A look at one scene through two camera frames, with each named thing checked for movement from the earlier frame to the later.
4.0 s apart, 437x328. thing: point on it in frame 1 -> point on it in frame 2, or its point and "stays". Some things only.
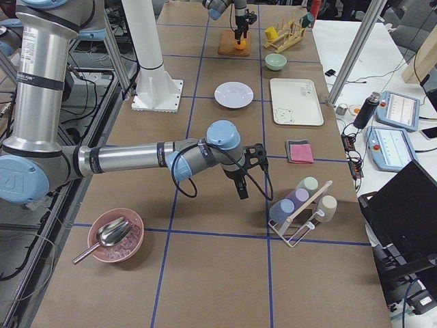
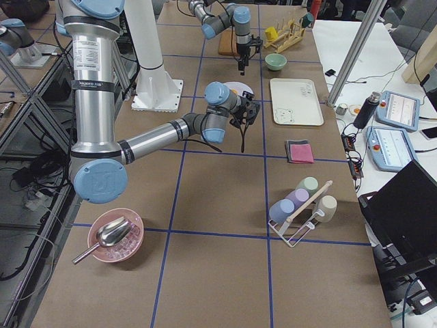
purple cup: x=299 y=197 stays
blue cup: x=280 y=211 stays
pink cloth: x=301 y=153 stays
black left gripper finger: x=237 y=35 -> x=242 y=67
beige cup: x=328 y=204 stays
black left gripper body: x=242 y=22 -> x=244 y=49
